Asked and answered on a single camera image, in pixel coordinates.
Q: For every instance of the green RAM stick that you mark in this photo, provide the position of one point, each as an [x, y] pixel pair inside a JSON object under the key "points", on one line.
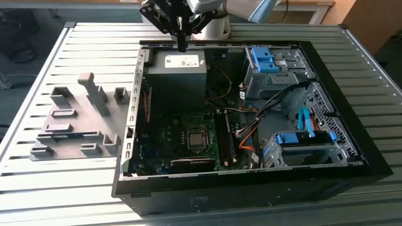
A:
{"points": [[66, 136]]}

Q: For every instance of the metal drive cage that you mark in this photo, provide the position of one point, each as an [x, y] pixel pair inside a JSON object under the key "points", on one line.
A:
{"points": [[281, 80]]}

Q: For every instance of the grey power supply unit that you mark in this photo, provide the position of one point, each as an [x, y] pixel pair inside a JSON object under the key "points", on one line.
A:
{"points": [[175, 84]]}

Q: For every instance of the metal CPU socket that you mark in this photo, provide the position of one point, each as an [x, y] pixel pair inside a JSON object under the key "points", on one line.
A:
{"points": [[197, 148]]}

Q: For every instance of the blue disk carrier with disk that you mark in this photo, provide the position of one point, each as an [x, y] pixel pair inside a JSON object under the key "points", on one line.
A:
{"points": [[287, 138]]}

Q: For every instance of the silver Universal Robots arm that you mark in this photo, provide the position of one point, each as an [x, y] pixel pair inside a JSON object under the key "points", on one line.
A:
{"points": [[216, 27]]}

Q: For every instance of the metal disk bay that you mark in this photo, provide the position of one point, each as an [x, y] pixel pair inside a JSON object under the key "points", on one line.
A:
{"points": [[313, 148]]}

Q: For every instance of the grey metal stand foot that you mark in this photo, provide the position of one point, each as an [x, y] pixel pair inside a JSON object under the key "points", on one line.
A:
{"points": [[4, 81]]}

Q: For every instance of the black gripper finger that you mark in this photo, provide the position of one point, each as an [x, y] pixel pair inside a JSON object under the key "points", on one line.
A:
{"points": [[184, 44], [179, 44]]}

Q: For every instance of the wooden cabinet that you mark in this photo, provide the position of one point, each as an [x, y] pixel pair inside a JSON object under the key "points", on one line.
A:
{"points": [[369, 21]]}

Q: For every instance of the silver CPU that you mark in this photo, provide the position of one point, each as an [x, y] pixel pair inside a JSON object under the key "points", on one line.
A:
{"points": [[196, 139]]}

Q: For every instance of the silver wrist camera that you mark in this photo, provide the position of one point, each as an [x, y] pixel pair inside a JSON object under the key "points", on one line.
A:
{"points": [[201, 5]]}

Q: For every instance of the green motherboard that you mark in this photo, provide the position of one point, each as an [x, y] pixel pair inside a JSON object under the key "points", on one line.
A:
{"points": [[162, 141]]}

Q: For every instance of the white framed wooden desk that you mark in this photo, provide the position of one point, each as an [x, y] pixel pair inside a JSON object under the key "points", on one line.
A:
{"points": [[316, 8]]}

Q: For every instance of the blue drive carrier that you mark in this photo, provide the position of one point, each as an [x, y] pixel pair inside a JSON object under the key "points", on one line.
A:
{"points": [[261, 58]]}

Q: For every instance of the black graphics card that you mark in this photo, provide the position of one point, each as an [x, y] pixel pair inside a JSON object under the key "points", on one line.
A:
{"points": [[192, 164]]}

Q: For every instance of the black open PC case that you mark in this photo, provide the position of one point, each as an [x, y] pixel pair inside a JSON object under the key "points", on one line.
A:
{"points": [[219, 188]]}

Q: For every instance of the grey parts rack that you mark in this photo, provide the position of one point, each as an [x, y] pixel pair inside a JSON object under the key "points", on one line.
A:
{"points": [[81, 117]]}

